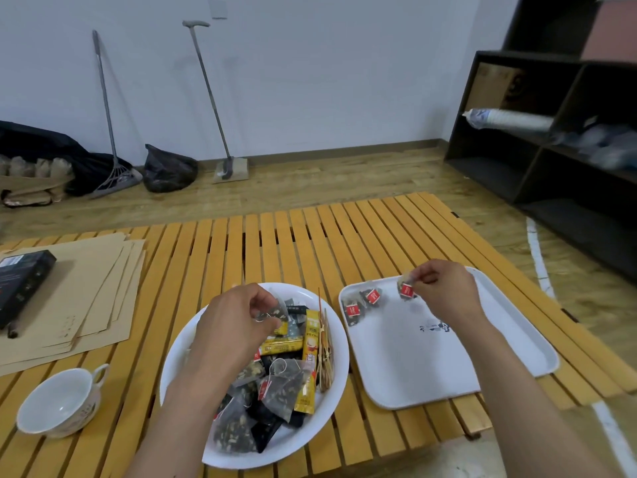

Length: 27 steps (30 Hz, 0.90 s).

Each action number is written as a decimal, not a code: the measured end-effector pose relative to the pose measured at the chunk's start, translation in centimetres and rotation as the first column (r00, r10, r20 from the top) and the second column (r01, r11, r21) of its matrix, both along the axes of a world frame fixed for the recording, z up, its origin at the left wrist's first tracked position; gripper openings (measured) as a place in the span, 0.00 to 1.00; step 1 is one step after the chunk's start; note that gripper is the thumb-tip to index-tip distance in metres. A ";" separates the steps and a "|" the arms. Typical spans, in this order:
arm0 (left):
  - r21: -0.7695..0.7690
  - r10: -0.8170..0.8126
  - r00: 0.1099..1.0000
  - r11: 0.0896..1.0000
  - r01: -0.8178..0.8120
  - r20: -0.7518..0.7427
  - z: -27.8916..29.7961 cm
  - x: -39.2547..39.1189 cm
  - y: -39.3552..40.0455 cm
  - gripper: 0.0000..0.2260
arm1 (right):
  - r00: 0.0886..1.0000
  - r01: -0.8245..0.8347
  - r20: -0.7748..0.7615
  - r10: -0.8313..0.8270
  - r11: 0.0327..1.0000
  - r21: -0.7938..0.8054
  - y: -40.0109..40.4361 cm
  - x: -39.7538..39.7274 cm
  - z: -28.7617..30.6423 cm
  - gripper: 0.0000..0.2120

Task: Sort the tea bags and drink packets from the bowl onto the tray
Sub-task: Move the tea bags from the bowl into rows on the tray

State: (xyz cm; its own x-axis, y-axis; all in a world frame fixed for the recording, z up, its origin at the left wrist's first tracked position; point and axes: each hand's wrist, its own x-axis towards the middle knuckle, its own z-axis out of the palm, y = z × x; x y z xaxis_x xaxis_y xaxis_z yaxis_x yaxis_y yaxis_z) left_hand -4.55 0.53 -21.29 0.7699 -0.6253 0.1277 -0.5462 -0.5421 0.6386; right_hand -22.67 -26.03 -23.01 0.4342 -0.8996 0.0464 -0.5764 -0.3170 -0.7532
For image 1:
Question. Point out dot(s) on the person's left hand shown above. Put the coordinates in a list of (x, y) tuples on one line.
[(224, 333)]

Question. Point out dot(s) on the person's right hand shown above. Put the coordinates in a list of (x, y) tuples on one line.
[(448, 293)]

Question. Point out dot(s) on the red tag tea bag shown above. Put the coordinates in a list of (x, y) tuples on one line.
[(407, 291), (372, 296), (352, 309), (278, 311)]

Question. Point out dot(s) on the white plastic tray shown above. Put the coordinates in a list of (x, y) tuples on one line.
[(423, 363)]

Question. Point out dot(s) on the bunch of tan rubber bands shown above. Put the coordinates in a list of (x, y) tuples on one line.
[(326, 353)]

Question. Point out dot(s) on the person's left forearm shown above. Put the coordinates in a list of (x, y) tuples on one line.
[(174, 433)]

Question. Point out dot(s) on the person's right forearm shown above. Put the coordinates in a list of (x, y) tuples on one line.
[(522, 403)]

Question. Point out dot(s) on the white round bowl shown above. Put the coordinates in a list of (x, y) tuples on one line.
[(175, 365)]

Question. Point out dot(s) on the white floor tape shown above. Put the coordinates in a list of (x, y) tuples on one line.
[(540, 263)]

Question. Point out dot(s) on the black shelf unit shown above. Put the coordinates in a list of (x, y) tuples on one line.
[(572, 223)]

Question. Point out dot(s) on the stack of brown envelopes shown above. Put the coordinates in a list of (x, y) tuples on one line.
[(74, 303)]

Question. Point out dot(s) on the small black garbage bag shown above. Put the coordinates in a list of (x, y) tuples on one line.
[(169, 171)]

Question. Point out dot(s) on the white teacup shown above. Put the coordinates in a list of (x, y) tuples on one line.
[(55, 403)]

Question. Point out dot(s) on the sleeve of white paper cups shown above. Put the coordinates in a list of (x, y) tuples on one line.
[(512, 120)]

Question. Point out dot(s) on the black cardboard box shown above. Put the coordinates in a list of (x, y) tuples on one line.
[(25, 281)]

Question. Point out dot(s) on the large black bag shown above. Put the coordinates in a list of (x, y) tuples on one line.
[(94, 169)]

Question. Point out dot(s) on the brown cardboard box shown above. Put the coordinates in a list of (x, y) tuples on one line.
[(490, 87)]

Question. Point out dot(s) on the pink storage bin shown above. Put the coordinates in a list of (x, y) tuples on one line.
[(612, 34)]

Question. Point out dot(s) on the white wall plate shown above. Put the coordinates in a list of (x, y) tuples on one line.
[(217, 8)]

